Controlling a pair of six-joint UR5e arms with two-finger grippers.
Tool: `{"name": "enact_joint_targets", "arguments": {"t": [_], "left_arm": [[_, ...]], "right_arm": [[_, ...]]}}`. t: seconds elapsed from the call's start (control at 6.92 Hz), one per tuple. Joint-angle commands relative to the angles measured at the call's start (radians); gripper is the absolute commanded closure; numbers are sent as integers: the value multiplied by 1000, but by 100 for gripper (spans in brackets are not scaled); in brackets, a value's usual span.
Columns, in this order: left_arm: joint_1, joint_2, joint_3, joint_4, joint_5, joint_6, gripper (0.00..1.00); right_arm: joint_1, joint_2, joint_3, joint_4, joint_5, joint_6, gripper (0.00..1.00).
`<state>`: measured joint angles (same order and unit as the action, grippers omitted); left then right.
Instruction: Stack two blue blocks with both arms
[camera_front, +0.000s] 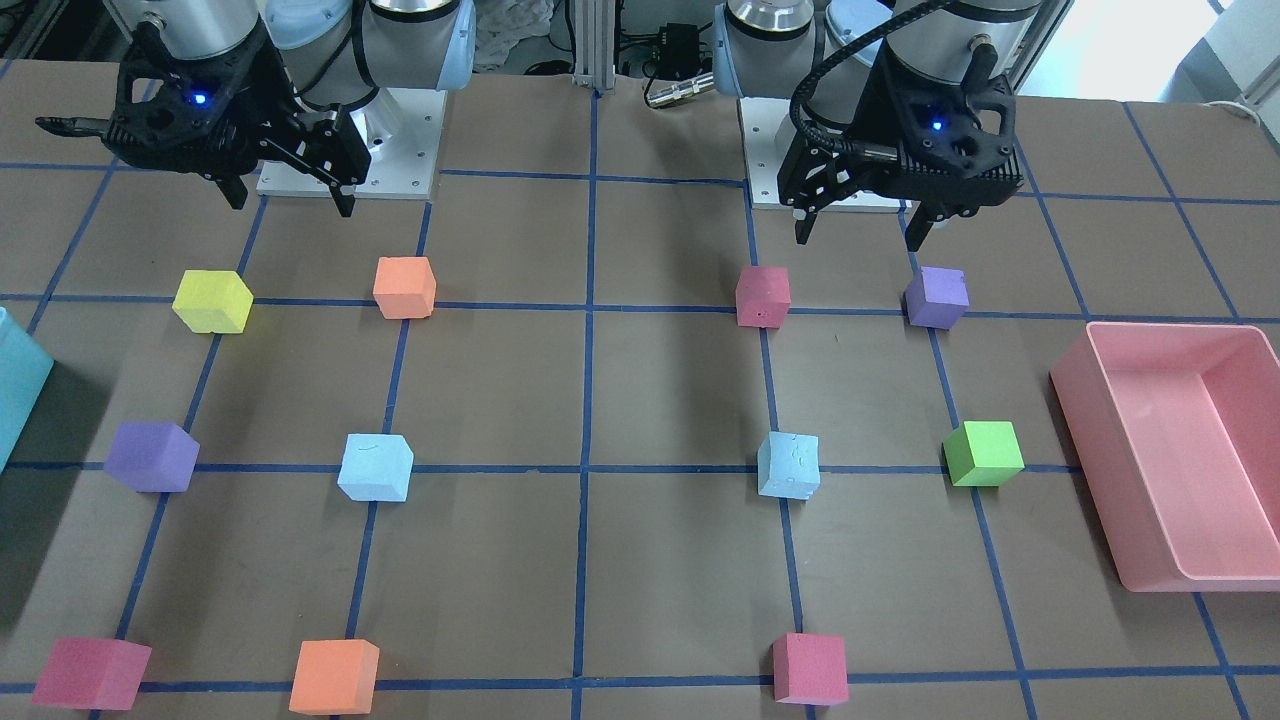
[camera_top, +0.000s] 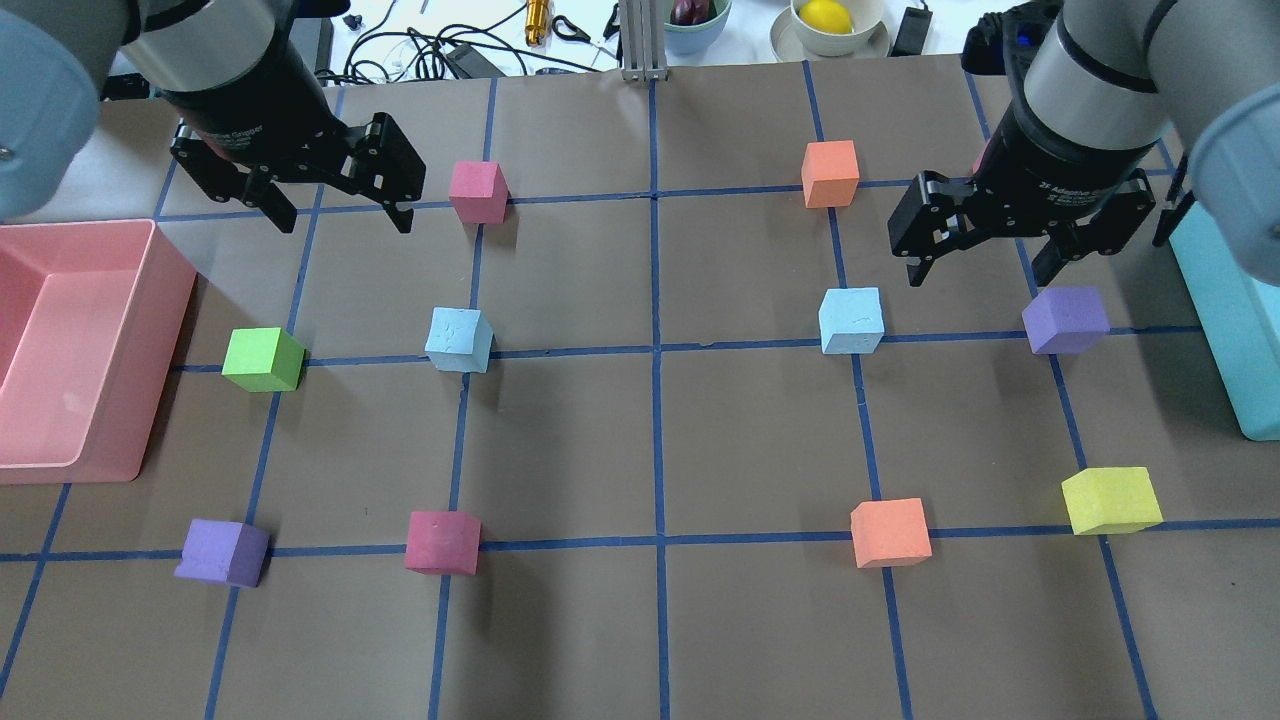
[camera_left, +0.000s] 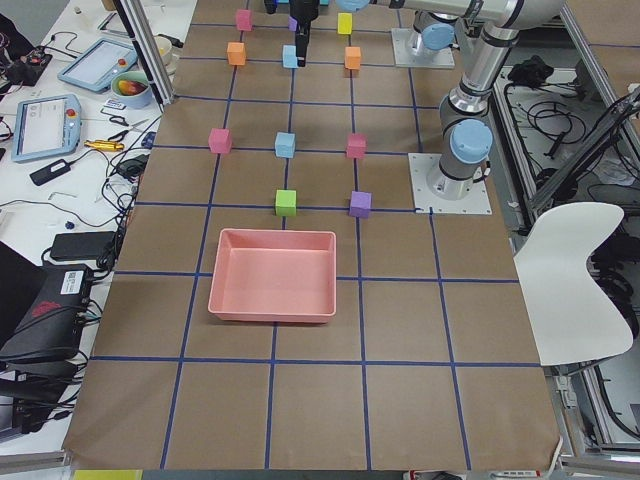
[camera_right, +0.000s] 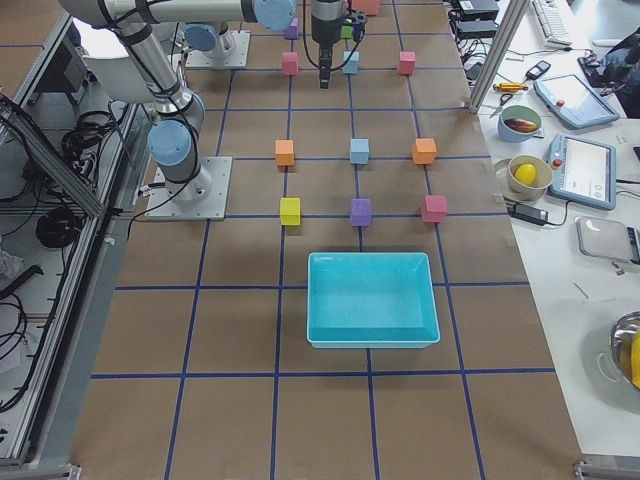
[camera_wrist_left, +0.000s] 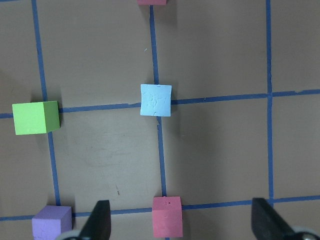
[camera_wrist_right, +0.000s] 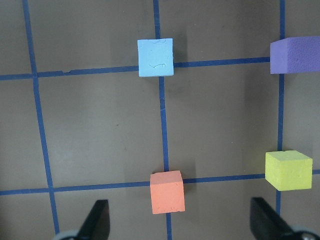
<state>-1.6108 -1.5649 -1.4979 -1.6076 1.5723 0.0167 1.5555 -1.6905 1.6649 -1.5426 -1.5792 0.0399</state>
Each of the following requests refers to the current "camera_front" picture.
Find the light blue block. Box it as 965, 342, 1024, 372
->
756, 430, 820, 501
337, 433, 413, 503

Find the orange block far row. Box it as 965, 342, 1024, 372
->
288, 639, 380, 716

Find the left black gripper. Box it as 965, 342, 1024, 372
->
777, 40, 1024, 252

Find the orange block near base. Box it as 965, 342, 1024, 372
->
372, 256, 436, 320

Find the green foam block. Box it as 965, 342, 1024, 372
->
943, 420, 1027, 487

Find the pink plastic bin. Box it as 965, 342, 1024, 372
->
1051, 322, 1279, 592

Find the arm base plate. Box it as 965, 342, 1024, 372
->
256, 88, 447, 200
739, 97, 913, 213

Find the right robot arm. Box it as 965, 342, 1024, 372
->
36, 1, 476, 217

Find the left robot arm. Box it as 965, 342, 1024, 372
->
712, 1, 1041, 252

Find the purple block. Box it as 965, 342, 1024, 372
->
102, 421, 200, 493
904, 266, 970, 331

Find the pink block near base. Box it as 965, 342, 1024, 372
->
735, 265, 792, 329

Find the pink block far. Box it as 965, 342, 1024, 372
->
29, 637, 152, 711
771, 632, 850, 707

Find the yellow foam block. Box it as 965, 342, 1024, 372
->
172, 269, 253, 334

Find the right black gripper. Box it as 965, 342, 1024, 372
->
36, 22, 371, 218

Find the cyan plastic bin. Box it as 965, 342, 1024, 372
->
1, 307, 54, 470

